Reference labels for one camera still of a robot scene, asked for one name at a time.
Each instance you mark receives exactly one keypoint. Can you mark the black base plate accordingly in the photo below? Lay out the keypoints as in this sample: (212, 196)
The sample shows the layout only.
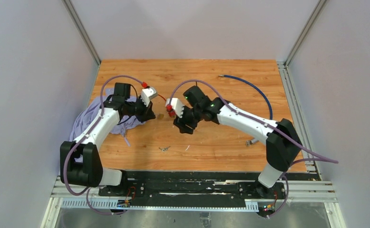
(193, 189)

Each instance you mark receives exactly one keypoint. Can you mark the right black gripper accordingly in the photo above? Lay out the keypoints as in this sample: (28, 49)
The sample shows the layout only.
(184, 126)

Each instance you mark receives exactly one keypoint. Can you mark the lavender cloth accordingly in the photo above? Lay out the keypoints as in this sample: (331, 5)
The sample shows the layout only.
(90, 116)

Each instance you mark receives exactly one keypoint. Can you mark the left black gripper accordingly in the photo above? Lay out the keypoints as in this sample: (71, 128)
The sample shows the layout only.
(147, 114)

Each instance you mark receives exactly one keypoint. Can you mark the brass padlock keys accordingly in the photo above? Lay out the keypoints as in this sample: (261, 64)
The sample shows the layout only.
(164, 149)

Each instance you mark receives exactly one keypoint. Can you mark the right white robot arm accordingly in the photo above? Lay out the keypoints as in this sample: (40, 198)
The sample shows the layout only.
(280, 137)

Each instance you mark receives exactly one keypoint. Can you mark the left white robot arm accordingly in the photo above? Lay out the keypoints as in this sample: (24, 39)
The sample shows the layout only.
(80, 163)

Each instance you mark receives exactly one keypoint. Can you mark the aluminium frame rails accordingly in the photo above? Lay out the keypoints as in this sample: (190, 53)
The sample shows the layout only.
(298, 192)

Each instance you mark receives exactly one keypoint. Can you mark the red cable lock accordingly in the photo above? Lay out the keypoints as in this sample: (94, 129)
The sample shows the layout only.
(168, 106)

